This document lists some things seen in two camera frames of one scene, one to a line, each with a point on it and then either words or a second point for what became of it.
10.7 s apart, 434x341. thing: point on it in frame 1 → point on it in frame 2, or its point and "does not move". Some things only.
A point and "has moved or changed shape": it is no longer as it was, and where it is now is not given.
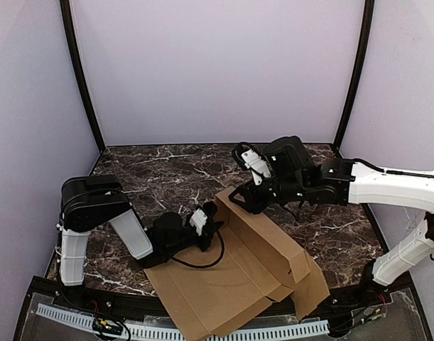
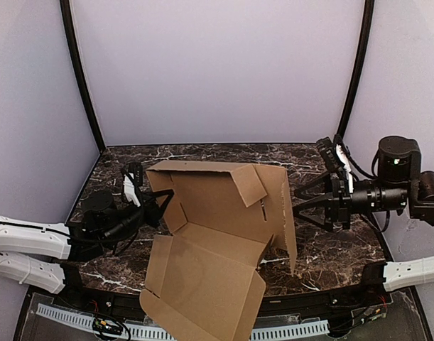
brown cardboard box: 248,263 has moved or changed shape
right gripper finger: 243,203 → 327,204
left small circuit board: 107,326 does not move
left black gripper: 207,231 → 147,209
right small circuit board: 359,316 does not move
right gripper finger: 241,190 → 322,186
